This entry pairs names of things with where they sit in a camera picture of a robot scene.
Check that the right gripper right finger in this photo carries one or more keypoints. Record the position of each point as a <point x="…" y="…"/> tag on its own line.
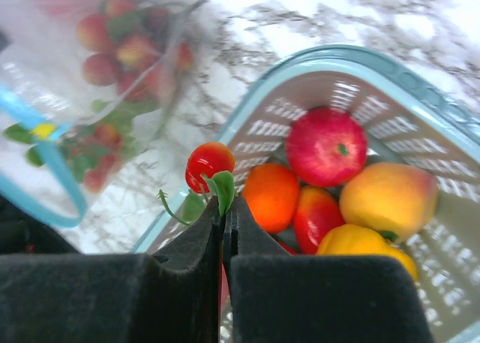
<point x="280" y="297"/>

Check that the red toy strawberries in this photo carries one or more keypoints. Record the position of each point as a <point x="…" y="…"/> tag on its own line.
<point x="138" y="49"/>

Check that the blue plastic strip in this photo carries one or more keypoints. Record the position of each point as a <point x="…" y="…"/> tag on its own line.
<point x="44" y="95"/>

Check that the light blue plastic basket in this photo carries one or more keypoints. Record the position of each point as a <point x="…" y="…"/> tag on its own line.
<point x="406" y="121"/>

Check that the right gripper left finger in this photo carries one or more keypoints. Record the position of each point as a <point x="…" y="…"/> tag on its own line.
<point x="52" y="293"/>

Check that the pink toy peach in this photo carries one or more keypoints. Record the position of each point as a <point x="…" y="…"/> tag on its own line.
<point x="396" y="200"/>

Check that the yellow toy pepper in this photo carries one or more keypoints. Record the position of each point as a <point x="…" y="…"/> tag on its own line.
<point x="350" y="239"/>

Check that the orange toy tangerine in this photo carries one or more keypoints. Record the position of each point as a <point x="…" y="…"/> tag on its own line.
<point x="271" y="192"/>

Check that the red yellow toy mango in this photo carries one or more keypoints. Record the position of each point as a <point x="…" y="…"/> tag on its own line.
<point x="317" y="213"/>

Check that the red toy cherries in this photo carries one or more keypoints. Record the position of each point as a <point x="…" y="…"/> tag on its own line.
<point x="208" y="173"/>

